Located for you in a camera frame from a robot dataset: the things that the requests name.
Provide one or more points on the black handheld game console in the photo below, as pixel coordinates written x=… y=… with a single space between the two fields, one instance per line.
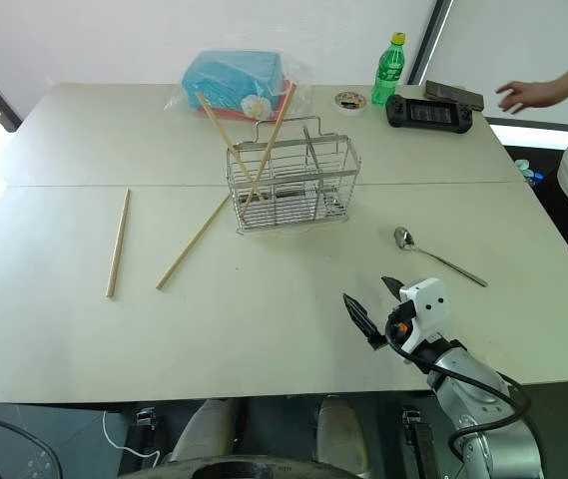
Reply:
x=428 y=113

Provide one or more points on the dark flat box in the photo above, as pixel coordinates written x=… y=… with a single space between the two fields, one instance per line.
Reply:
x=453 y=93

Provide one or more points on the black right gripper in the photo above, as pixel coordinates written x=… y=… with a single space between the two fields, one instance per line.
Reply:
x=399 y=319

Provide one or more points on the green yellow-capped plastic bottle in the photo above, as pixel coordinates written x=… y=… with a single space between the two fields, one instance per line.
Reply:
x=388 y=75

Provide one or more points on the black table leg bracket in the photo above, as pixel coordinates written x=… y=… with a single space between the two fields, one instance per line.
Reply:
x=146 y=418
x=417 y=439

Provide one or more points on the person's bare hand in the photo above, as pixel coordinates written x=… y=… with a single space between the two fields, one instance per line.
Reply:
x=530 y=95

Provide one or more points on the beige rounded shape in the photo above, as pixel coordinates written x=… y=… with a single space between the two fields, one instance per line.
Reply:
x=341 y=434
x=203 y=429

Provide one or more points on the wooden chopstick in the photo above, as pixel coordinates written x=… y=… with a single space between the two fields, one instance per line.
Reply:
x=193 y=242
x=281 y=116
x=119 y=244
x=212 y=120

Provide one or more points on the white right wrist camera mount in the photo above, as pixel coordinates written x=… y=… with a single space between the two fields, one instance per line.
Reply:
x=430 y=305

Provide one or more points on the blue item in plastic bag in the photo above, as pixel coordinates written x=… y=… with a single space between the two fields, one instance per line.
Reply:
x=299 y=95

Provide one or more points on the small round white container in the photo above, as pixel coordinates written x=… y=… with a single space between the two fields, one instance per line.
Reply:
x=351 y=101

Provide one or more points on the small teal blue clutter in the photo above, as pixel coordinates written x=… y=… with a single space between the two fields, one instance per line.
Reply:
x=530 y=172

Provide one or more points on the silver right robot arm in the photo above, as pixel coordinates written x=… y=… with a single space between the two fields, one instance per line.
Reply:
x=470 y=381

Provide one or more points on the blue tissue pack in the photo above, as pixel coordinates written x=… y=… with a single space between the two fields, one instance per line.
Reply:
x=233 y=72

